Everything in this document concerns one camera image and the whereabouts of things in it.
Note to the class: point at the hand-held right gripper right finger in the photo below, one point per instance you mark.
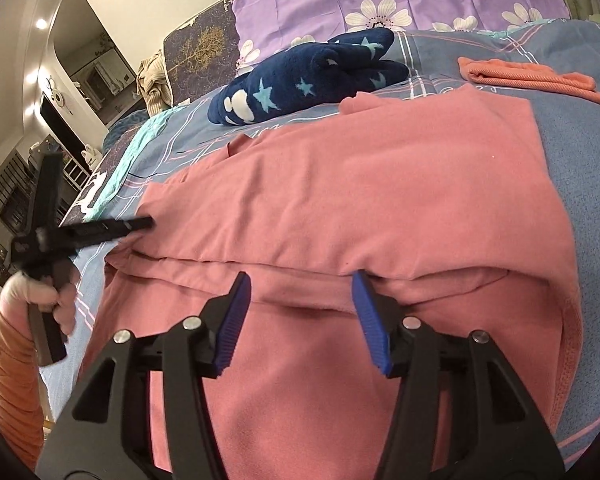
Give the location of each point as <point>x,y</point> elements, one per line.
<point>371,321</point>

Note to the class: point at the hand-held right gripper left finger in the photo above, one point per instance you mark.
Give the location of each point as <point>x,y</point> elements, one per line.
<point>234,312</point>

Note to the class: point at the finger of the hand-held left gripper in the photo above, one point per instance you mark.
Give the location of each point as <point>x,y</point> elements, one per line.
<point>45,195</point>
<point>105,230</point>

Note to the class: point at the pink shirt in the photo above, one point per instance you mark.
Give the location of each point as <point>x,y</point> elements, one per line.
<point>355,200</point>

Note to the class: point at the person's left hand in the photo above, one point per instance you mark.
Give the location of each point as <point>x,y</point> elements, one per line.
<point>64,312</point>

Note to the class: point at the dark blanket with white print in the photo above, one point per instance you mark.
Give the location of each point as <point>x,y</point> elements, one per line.
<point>87,185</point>

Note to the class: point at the white cat figurine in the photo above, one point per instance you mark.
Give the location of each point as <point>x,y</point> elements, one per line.
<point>88,155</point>

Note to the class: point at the beige striped cloth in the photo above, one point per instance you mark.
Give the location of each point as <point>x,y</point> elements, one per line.
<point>152,85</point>

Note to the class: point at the dark pillow with gold tree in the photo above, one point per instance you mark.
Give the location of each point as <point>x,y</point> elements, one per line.
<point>200,55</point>

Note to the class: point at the navy star print garment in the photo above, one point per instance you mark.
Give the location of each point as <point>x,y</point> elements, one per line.
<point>280,80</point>

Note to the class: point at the folded orange cloth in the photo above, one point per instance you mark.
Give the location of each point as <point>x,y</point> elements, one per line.
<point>520,76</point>

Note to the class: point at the black wall screen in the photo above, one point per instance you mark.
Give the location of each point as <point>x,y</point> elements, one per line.
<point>57,122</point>

